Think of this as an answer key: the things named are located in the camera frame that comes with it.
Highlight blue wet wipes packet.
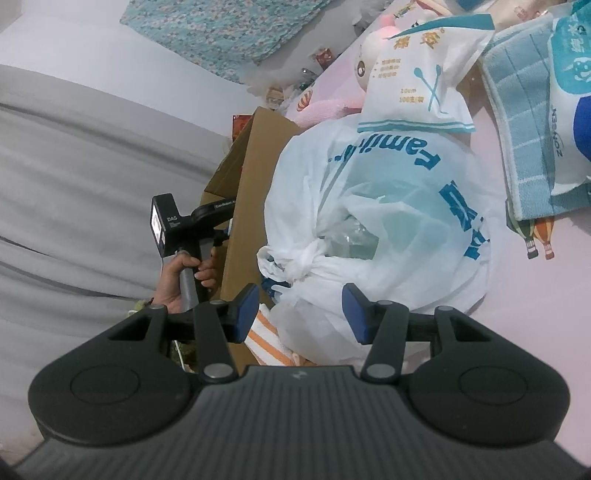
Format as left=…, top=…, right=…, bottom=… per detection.
left=547, top=4, right=591, bottom=197

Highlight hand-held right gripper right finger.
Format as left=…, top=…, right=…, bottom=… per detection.
left=342, top=283, right=488, bottom=383

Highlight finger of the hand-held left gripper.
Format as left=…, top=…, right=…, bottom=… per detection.
left=212, top=218, right=234, bottom=246

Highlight pink plush doll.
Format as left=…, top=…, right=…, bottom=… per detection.
left=288, top=21, right=402, bottom=130

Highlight brown cardboard box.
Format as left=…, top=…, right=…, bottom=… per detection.
left=201, top=107, right=301, bottom=367

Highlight person's left hand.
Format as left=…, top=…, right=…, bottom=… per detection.
left=154, top=246, right=219, bottom=315

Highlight orange striped cloth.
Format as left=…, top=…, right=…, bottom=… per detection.
left=242, top=305, right=305, bottom=367

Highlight light blue towel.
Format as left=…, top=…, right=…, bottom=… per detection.
left=480, top=18, right=591, bottom=222

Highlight white plastic bag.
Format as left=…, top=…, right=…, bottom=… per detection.
left=257, top=113, right=492, bottom=367

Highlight floral cloth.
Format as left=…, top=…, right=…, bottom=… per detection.
left=119, top=0, right=333, bottom=84

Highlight white cotton swab packet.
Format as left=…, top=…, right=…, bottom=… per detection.
left=358, top=13, right=496, bottom=134

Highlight pink printed bed sheet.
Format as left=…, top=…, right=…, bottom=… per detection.
left=286, top=0, right=591, bottom=370

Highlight red gift bag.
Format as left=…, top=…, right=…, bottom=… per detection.
left=231, top=113, right=252, bottom=144

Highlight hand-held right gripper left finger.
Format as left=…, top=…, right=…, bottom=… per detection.
left=106, top=283, right=260, bottom=383

